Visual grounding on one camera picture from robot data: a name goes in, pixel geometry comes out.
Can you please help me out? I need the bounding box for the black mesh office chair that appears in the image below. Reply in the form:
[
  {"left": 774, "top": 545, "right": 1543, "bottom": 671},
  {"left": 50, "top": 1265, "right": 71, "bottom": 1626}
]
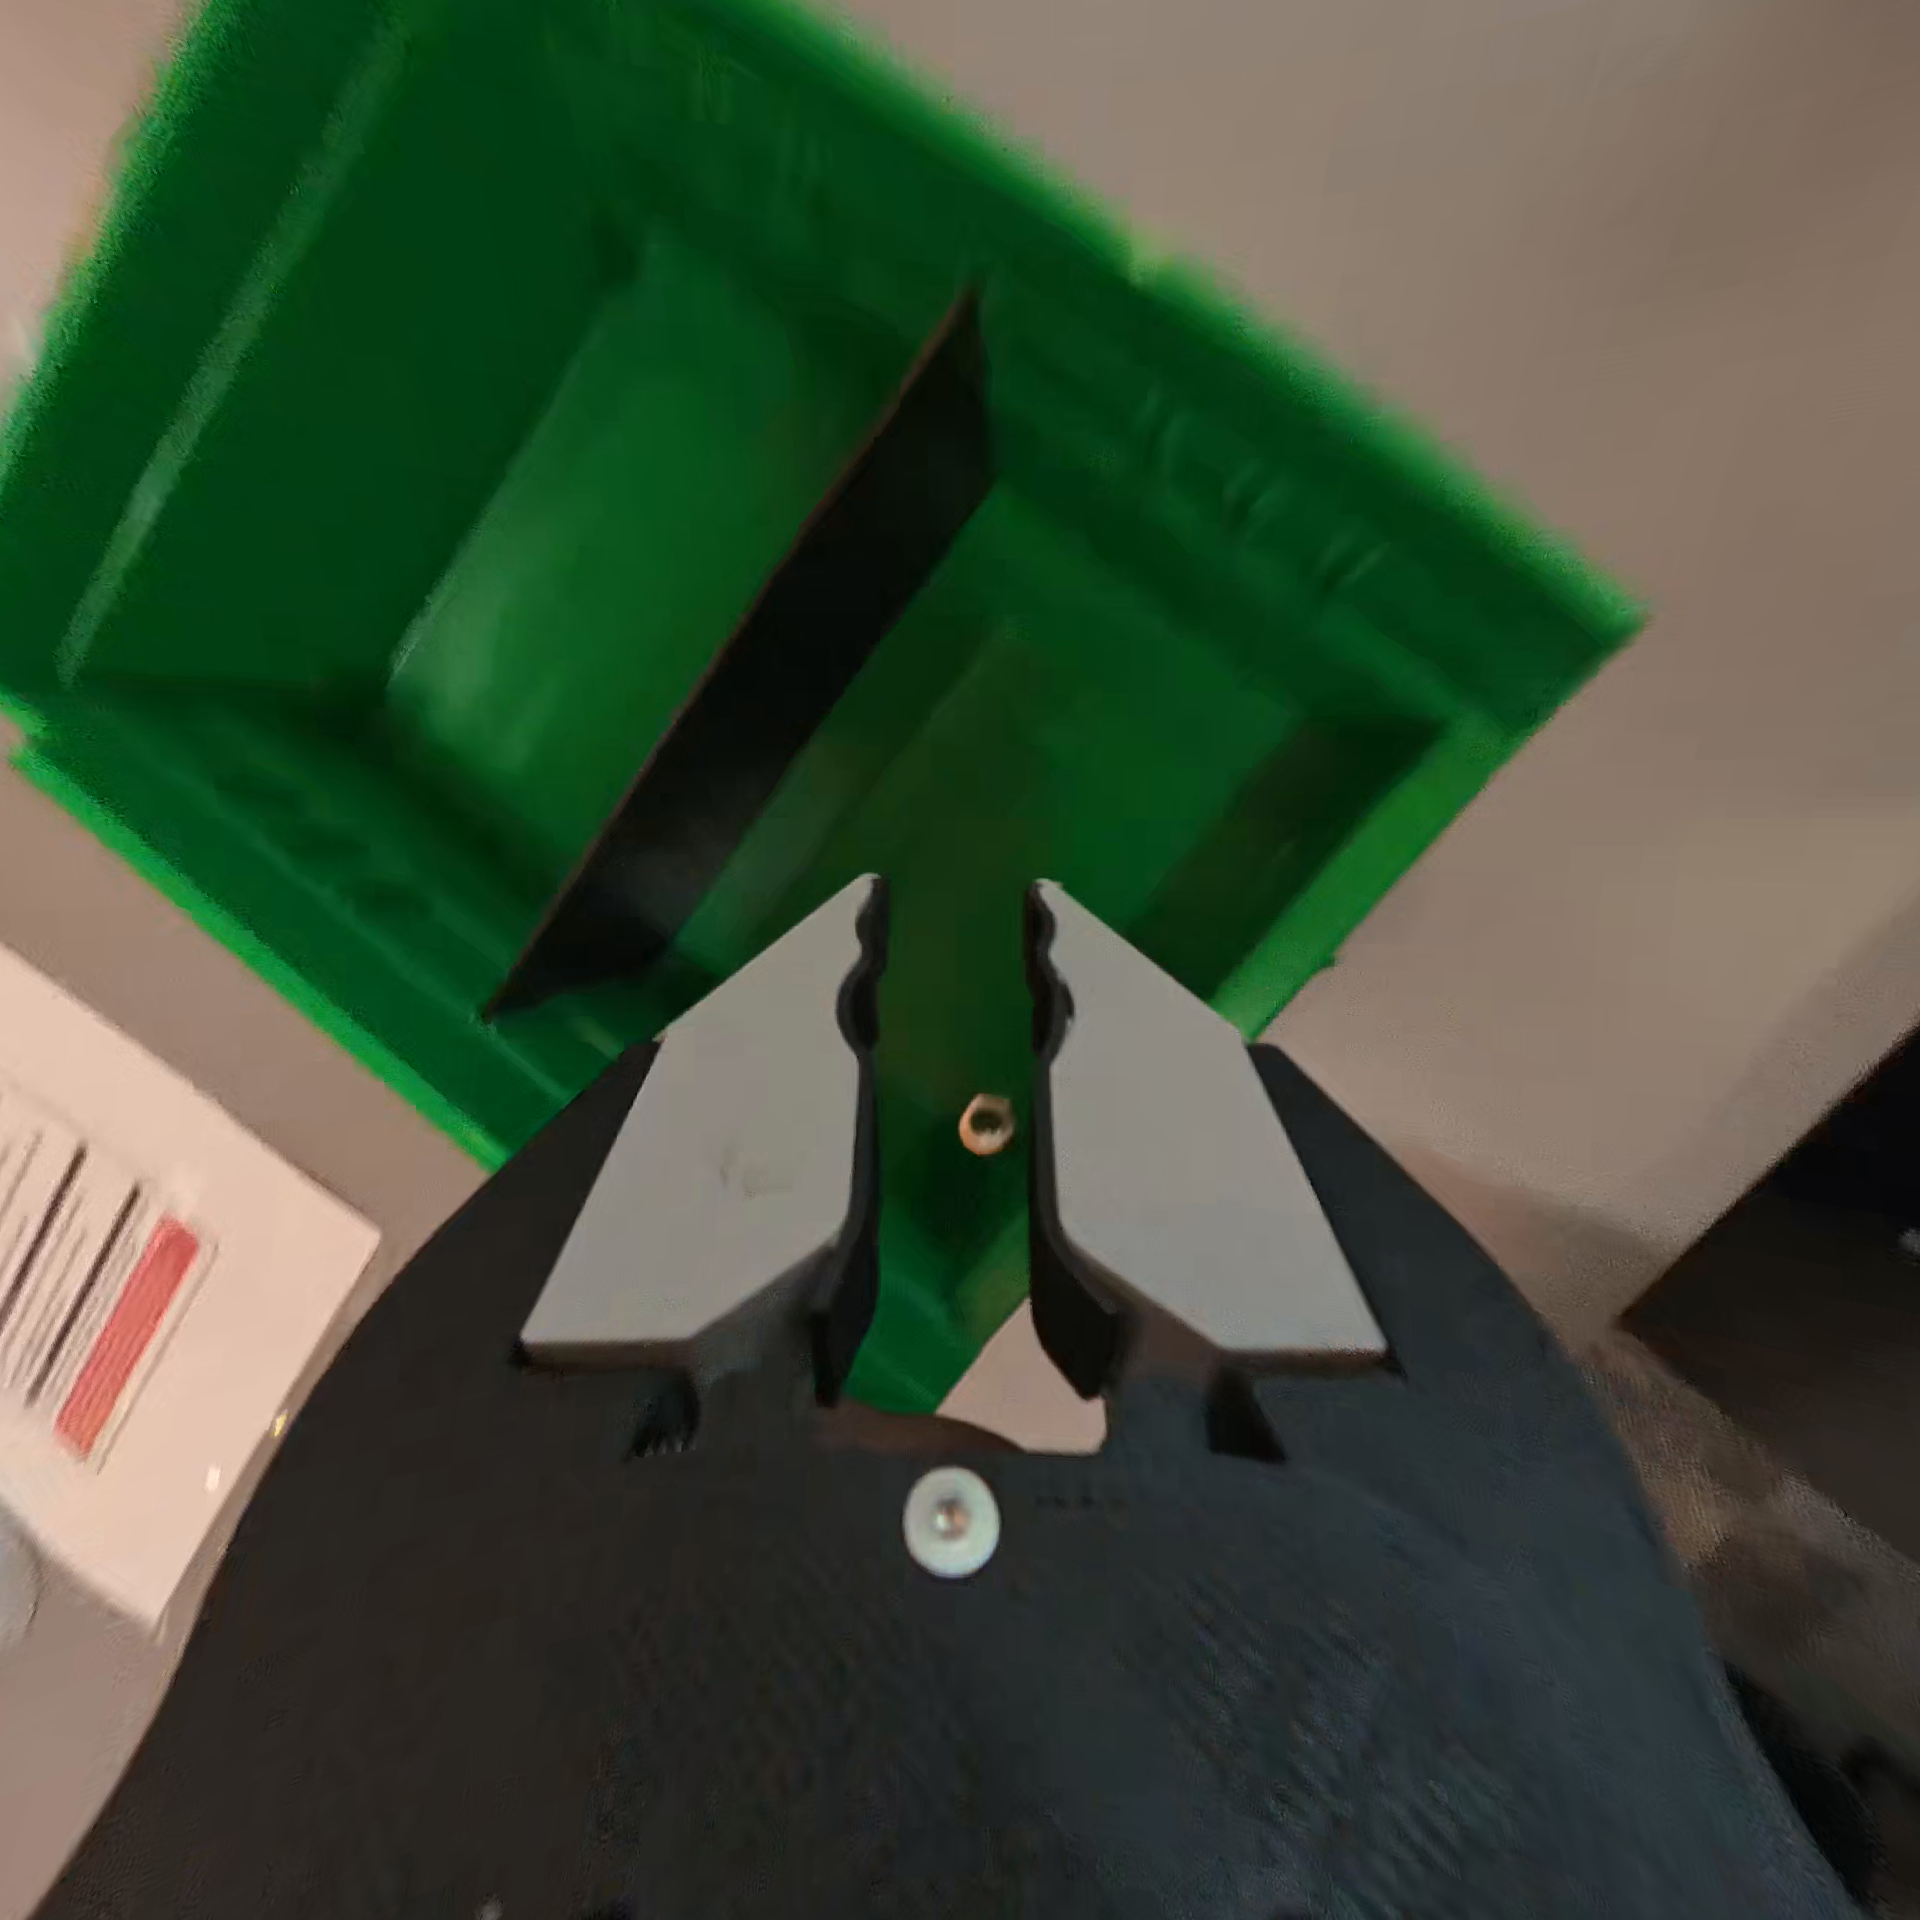
[{"left": 1620, "top": 1026, "right": 1920, "bottom": 1519}]

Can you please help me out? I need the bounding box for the green plastic object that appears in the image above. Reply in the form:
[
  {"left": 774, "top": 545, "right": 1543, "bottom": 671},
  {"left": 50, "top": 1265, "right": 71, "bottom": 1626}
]
[{"left": 0, "top": 0, "right": 1652, "bottom": 1419}]

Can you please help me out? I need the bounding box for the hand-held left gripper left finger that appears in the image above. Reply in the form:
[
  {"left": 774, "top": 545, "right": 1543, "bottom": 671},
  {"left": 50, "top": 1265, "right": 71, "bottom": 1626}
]
[{"left": 517, "top": 874, "right": 892, "bottom": 1408}]

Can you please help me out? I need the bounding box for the printed sheet with red label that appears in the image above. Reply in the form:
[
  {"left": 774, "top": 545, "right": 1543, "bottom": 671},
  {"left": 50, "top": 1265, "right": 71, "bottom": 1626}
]
[{"left": 0, "top": 941, "right": 385, "bottom": 1639}]

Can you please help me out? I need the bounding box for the black bin divider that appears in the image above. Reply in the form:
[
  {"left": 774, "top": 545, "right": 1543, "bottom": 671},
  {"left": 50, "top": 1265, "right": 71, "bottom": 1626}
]
[{"left": 480, "top": 284, "right": 1003, "bottom": 1026}]

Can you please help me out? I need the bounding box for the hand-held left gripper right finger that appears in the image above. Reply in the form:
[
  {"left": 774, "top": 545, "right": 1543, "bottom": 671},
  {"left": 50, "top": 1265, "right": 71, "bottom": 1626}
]
[{"left": 1025, "top": 877, "right": 1390, "bottom": 1399}]

